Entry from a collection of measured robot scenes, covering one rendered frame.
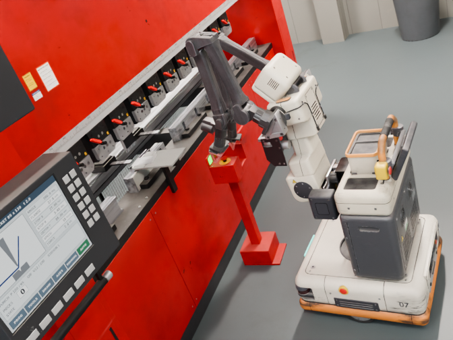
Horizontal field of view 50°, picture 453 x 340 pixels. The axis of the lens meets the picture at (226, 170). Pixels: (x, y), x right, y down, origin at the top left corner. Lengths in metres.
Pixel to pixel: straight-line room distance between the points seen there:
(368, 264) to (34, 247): 1.60
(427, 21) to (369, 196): 4.21
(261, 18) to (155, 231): 2.46
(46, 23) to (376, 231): 1.76
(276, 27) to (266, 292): 2.40
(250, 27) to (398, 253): 2.76
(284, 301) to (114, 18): 1.86
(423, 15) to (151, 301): 4.65
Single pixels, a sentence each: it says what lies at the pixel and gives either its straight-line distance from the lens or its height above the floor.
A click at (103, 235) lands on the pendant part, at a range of 1.59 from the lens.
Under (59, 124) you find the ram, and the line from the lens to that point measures 2.34.
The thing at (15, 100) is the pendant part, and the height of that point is 1.80.
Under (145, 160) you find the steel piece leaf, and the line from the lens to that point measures 2.75.
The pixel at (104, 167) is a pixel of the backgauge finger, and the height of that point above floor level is 1.01.
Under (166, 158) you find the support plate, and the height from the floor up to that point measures 1.00.
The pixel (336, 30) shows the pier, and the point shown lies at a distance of 6.91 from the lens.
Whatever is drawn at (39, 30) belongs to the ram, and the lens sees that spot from 2.37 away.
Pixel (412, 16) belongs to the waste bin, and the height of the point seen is 0.30.
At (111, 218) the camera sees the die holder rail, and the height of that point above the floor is 0.90.
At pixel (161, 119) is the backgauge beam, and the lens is 3.46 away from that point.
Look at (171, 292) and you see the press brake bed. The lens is 2.79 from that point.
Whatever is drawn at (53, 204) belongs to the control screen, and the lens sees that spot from 1.45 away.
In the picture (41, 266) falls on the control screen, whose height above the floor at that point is 1.40.
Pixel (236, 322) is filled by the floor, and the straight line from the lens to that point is 2.98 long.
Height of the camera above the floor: 2.07
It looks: 28 degrees down
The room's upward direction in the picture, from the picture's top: 20 degrees counter-clockwise
